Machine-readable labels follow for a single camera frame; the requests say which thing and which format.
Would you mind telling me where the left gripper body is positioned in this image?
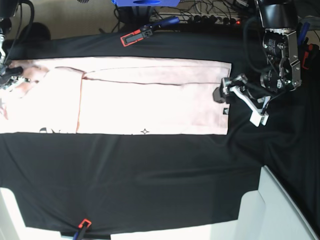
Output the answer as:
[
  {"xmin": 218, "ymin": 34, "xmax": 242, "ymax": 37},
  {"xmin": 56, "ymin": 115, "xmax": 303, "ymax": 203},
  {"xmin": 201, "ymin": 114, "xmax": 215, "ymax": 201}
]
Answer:
[{"xmin": 212, "ymin": 73, "xmax": 248, "ymax": 104}]

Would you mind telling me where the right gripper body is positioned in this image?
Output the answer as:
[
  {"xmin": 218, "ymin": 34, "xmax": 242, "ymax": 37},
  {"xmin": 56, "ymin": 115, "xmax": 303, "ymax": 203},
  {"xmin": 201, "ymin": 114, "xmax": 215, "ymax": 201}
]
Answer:
[{"xmin": 0, "ymin": 66, "xmax": 30, "ymax": 92}]

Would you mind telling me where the light pink T-shirt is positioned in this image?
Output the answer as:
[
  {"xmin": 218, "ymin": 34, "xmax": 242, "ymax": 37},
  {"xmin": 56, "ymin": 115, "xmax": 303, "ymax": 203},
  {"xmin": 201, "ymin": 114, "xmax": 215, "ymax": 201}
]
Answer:
[{"xmin": 0, "ymin": 57, "xmax": 232, "ymax": 135}]

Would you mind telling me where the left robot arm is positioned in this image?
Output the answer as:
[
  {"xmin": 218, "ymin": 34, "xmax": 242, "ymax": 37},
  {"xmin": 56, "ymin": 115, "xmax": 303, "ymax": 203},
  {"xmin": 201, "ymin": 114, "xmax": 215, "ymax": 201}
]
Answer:
[{"xmin": 213, "ymin": 0, "xmax": 302, "ymax": 103}]

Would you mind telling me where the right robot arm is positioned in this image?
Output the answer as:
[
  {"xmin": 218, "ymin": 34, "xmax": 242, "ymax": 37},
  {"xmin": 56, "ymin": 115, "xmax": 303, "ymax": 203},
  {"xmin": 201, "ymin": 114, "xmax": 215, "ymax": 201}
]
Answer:
[{"xmin": 0, "ymin": 0, "xmax": 35, "ymax": 92}]

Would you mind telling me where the red black clamp right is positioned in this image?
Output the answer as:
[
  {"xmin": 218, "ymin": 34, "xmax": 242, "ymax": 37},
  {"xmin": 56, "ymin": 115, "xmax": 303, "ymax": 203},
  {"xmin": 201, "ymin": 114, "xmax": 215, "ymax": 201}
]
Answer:
[{"xmin": 297, "ymin": 22, "xmax": 314, "ymax": 70}]

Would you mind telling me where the blue plastic object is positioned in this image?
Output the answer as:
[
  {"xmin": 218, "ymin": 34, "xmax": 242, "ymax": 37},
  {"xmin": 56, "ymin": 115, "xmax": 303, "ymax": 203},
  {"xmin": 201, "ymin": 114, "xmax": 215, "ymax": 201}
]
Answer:
[{"xmin": 111, "ymin": 0, "xmax": 180, "ymax": 7}]

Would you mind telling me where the black tablecloth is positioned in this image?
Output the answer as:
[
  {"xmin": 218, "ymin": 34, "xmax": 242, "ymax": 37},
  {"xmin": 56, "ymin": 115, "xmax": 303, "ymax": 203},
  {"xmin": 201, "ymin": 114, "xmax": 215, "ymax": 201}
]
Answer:
[{"xmin": 0, "ymin": 32, "xmax": 320, "ymax": 236}]

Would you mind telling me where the red black clamp bottom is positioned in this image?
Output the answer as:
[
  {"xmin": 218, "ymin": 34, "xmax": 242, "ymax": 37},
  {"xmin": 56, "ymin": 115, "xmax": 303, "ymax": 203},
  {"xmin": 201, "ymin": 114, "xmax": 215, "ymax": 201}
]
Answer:
[{"xmin": 72, "ymin": 218, "xmax": 92, "ymax": 240}]

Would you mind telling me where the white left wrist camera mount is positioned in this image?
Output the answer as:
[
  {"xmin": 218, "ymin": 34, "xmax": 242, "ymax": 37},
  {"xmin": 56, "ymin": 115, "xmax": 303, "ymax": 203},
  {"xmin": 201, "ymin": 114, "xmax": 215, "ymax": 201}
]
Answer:
[{"xmin": 230, "ymin": 86, "xmax": 269, "ymax": 127}]

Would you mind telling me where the blue-handled red black clamp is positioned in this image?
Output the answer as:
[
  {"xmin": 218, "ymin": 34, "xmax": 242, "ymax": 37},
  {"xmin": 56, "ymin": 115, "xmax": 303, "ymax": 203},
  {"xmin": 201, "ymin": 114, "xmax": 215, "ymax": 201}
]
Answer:
[{"xmin": 120, "ymin": 16, "xmax": 180, "ymax": 47}]

